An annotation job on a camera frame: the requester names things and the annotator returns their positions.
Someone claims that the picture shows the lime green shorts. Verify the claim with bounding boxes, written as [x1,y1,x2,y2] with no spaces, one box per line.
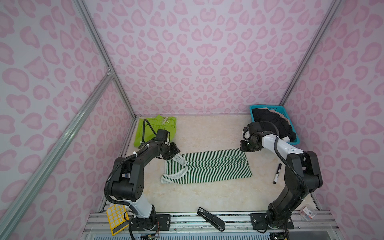
[134,115,177,148]

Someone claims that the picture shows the green white striped shirt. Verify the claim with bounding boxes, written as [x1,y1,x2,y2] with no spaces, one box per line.
[161,149,253,185]

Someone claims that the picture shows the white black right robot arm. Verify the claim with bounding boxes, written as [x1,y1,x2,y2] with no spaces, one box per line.
[240,134,323,229]

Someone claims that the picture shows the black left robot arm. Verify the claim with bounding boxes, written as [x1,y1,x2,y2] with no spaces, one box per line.
[104,141,180,230]

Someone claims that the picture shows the teal plastic laundry basket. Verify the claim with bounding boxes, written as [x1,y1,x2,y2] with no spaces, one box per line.
[249,105,300,145]

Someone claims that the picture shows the black garment in basket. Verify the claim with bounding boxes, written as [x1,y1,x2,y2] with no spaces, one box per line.
[252,108,297,143]

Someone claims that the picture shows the pink garment in basket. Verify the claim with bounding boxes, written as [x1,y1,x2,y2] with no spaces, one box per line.
[268,109,291,125]

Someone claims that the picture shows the white marker pen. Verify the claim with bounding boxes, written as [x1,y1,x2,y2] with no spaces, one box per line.
[273,164,282,185]

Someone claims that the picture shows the yellow calculator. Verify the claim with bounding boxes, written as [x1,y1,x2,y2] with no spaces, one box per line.
[107,204,129,236]

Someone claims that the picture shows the small white red box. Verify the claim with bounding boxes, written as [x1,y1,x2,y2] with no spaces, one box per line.
[300,206,317,221]

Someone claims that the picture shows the black stapler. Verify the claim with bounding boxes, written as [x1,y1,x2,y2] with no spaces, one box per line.
[197,207,226,232]

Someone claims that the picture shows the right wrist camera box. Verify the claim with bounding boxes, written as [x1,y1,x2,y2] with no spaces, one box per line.
[243,122,271,141]

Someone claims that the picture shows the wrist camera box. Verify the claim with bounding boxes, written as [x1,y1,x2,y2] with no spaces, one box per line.
[243,122,271,141]
[155,129,171,144]

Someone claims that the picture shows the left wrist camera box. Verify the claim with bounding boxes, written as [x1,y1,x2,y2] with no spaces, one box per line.
[155,129,171,144]

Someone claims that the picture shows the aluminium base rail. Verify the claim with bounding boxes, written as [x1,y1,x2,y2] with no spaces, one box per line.
[80,209,343,240]

